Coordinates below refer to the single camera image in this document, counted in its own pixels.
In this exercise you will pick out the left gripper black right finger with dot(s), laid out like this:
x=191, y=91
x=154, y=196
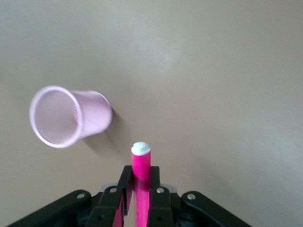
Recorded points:
x=159, y=208

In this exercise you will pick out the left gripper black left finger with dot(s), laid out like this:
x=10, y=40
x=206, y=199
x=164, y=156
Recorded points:
x=111, y=205

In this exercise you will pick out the pink marker pen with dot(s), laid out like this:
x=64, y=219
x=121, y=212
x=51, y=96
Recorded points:
x=140, y=165

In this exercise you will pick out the pink mesh cup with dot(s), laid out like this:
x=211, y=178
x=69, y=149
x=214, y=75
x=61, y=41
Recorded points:
x=94, y=113

